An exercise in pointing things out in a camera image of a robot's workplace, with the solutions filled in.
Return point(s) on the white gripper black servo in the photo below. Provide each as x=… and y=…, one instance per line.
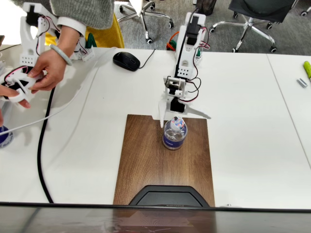
x=176, y=106

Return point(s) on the blue labelled water bottle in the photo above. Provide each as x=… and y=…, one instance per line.
x=173, y=139

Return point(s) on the white leader robot arm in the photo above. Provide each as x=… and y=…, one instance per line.
x=28, y=43

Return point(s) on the person's left forearm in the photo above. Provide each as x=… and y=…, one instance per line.
x=69, y=37

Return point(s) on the white follower robot arm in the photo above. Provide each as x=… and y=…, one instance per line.
x=188, y=52

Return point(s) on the person's left hand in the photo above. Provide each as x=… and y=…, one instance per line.
x=49, y=72

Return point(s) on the person's right hand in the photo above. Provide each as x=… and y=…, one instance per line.
x=11, y=93

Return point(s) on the brown wooden board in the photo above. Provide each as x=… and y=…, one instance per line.
x=150, y=165

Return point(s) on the green table clamp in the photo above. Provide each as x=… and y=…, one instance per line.
x=91, y=41
x=172, y=44

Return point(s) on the black computer mouse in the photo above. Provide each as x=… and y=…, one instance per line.
x=126, y=61

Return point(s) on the black monitor stand base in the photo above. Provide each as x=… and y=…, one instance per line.
x=168, y=196

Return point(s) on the black waste bin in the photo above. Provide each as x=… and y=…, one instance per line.
x=206, y=6

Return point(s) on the black office chair chrome base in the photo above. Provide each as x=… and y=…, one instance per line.
x=252, y=21

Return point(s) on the small grey metal piece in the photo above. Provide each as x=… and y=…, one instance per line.
x=302, y=82

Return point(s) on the grey knitted sweater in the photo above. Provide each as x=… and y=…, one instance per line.
x=82, y=12

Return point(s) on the office chair caster wheel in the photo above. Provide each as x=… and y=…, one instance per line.
x=305, y=12

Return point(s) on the blue white cup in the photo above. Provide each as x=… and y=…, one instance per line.
x=5, y=139

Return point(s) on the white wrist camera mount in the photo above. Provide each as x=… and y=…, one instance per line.
x=175, y=86

